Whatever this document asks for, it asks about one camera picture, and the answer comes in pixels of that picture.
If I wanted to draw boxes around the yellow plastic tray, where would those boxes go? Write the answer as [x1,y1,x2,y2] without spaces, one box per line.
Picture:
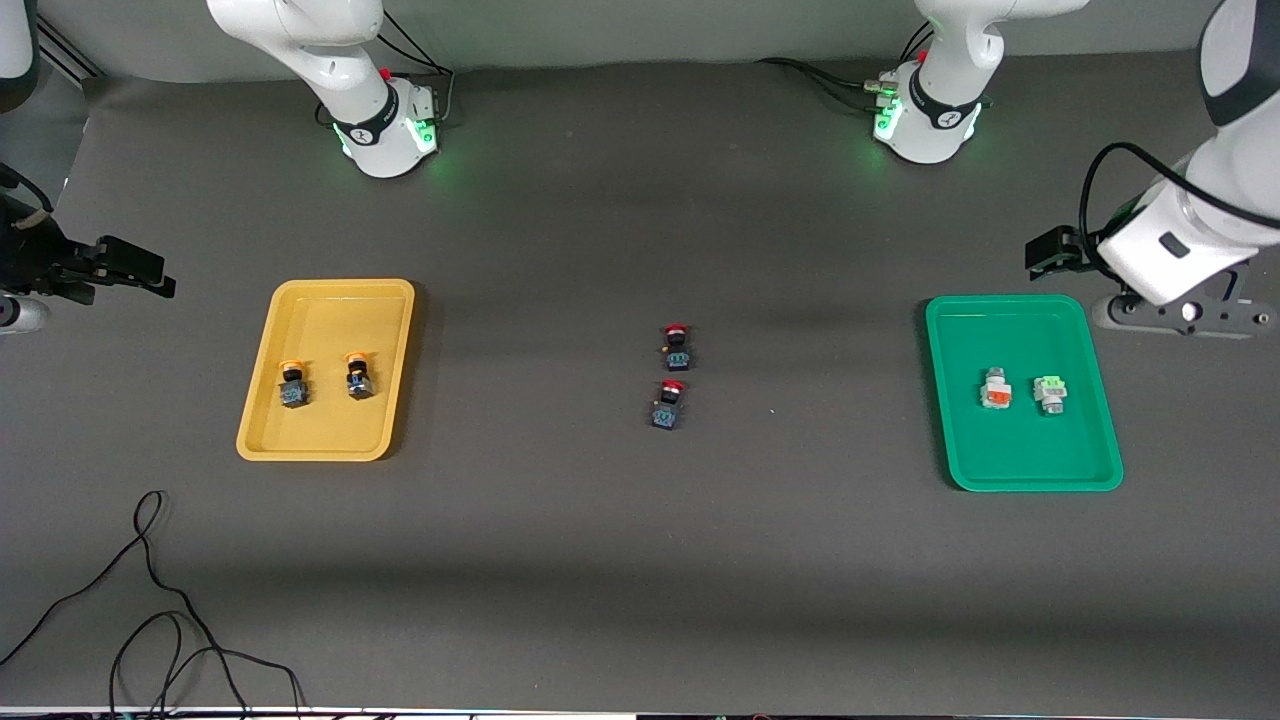
[236,278,416,463]

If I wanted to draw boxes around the aluminium frame rail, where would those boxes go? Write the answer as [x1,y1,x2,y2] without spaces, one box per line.
[35,15,103,81]

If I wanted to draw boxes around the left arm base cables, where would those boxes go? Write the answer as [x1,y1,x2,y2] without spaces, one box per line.
[755,20,936,113]

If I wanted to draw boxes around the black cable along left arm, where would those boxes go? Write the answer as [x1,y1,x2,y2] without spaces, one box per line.
[1079,142,1280,263]

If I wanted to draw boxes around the black cable along right arm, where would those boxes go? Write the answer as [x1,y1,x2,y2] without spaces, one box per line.
[0,160,51,217]

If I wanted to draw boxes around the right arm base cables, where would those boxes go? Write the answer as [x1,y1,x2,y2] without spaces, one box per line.
[375,10,457,127]

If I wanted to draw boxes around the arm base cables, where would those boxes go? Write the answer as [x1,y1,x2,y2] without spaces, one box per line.
[375,10,457,127]
[755,20,936,113]

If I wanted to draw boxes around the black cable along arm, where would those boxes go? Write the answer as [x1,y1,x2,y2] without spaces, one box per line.
[0,160,51,217]
[1079,142,1280,263]

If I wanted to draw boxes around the loose thin black cable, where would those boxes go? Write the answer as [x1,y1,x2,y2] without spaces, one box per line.
[0,490,306,720]

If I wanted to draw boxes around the green plastic tray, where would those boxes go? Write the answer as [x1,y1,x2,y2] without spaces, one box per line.
[924,294,1125,493]

